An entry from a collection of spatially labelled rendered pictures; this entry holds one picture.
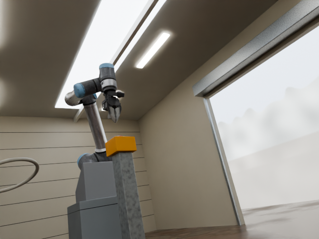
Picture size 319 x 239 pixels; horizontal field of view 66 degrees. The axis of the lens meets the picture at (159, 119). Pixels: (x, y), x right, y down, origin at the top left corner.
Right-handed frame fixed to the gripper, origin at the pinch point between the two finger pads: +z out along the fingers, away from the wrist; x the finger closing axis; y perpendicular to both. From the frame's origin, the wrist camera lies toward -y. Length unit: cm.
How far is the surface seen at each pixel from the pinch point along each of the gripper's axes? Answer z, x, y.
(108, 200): 37, -24, 69
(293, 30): -196, -382, 2
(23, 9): -280, 5, 228
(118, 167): 26.9, 3.6, -2.3
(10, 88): -279, -9, 492
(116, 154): 20.0, 3.5, -2.1
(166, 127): -179, -438, 449
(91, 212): 44, -10, 71
